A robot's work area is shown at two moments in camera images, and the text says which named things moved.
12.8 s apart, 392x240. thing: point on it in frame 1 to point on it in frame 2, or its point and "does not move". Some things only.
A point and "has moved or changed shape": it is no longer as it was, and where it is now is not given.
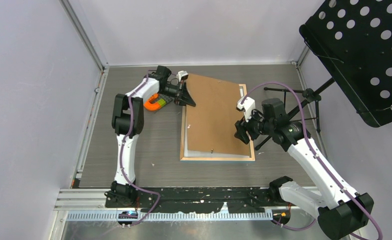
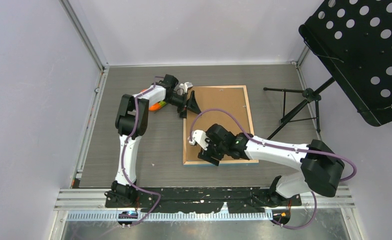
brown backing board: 211,123 has moved or changed shape
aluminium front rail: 89,204 does not move
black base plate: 198,199 does not move
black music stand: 363,44 does not move
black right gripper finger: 240,133 to 208,158
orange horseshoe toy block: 152,106 does not move
